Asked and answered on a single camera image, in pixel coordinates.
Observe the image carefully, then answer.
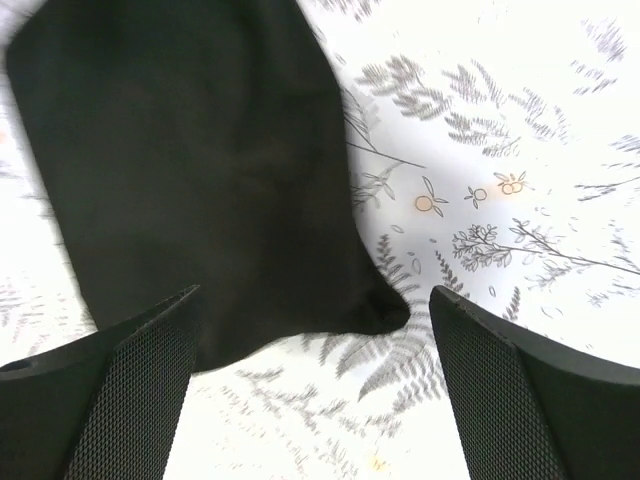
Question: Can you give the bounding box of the black t shirt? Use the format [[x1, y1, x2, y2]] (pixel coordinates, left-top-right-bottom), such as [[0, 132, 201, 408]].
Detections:
[[6, 0, 410, 372]]

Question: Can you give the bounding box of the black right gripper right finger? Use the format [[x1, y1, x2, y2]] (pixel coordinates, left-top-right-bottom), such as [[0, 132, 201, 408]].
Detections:
[[429, 286, 639, 480]]

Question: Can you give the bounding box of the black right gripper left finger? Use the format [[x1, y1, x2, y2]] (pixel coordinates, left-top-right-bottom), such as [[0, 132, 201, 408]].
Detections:
[[1, 286, 201, 480]]

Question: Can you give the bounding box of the floral patterned table mat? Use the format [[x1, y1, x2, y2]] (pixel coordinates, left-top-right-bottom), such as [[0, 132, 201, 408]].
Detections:
[[1, 1, 639, 479]]

